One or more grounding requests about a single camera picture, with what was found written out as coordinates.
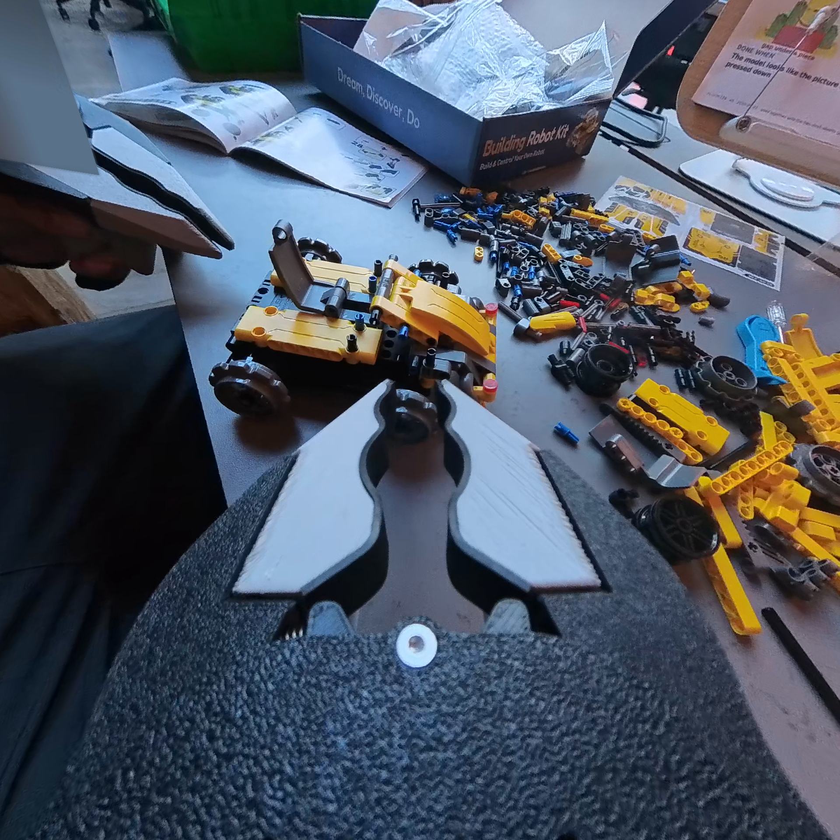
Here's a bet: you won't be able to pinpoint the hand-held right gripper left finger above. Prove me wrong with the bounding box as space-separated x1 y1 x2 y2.
233 379 389 608

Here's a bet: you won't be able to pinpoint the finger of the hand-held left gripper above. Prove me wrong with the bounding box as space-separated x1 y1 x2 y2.
87 156 224 260
77 95 235 252

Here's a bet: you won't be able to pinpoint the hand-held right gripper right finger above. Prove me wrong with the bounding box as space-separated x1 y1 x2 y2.
436 379 603 598

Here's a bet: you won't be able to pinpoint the yellow toy brick car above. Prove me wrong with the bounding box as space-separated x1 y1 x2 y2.
209 220 500 441

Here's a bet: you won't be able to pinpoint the pile of small brick connectors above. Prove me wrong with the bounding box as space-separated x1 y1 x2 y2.
412 185 732 401

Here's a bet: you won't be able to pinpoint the heap of large yellow beams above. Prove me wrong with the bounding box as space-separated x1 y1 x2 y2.
591 314 840 637

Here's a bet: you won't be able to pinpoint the grey desk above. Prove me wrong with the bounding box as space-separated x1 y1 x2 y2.
108 29 840 840

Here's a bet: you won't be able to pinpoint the person's left hand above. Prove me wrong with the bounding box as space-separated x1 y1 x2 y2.
0 174 158 291

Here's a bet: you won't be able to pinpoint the wooden furniture leg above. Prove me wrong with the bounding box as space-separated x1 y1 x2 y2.
0 264 98 337

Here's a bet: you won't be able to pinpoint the green crate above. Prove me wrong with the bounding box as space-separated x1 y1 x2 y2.
151 0 378 56

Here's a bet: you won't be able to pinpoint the open instruction booklet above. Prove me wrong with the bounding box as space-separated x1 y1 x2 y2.
92 77 429 210

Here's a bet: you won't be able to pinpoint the person's dark clothing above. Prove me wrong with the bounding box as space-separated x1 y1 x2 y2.
0 308 227 840

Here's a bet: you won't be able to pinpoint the blue cardboard kit box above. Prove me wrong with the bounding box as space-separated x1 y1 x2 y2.
298 0 719 189

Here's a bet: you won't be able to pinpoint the blue brick separator tool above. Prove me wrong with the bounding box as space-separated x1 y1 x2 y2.
735 315 788 385

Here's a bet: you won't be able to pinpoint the long black axle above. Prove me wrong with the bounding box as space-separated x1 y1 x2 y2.
761 607 840 723

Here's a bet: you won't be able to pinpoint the yellow sticker sheet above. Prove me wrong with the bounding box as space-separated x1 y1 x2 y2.
594 176 786 291

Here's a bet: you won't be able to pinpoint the crumpled clear plastic bags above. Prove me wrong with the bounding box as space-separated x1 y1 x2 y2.
354 0 614 119

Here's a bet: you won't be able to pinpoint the wooden board stand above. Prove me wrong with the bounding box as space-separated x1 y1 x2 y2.
676 0 840 238

